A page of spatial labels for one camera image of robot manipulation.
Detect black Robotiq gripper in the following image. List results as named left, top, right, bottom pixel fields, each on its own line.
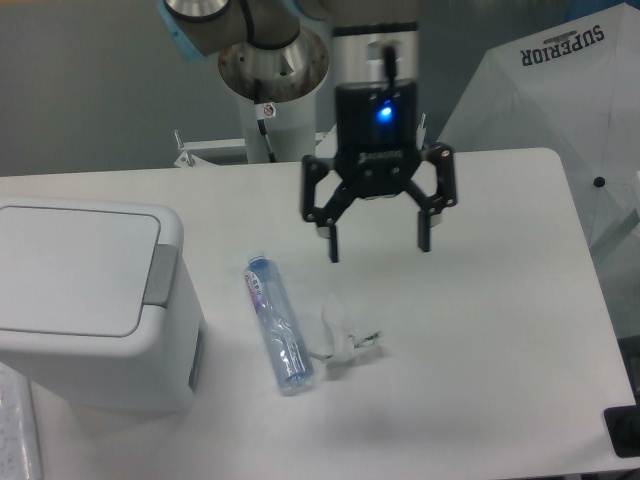
left=299, top=79, right=459, bottom=264

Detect white push-lid trash can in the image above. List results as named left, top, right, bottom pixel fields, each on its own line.
left=1, top=196, right=206, bottom=412

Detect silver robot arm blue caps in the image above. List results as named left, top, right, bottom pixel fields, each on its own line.
left=158, top=1, right=457, bottom=261

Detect crumpled white plastic wrapper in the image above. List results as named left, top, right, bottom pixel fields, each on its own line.
left=309, top=295, right=383, bottom=365

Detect white Superior umbrella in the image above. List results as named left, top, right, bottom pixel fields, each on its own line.
left=439, top=3, right=639, bottom=244

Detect clear plastic water bottle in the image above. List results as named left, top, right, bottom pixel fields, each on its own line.
left=243, top=252, right=314, bottom=394

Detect black device at table edge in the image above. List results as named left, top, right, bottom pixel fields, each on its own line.
left=604, top=405, right=639, bottom=458

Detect white metal base bracket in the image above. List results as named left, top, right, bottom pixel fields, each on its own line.
left=172, top=113, right=429, bottom=169

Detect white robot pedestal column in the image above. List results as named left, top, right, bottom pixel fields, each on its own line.
left=236, top=93, right=316, bottom=164

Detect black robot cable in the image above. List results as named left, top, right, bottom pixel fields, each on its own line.
left=252, top=79, right=278, bottom=164

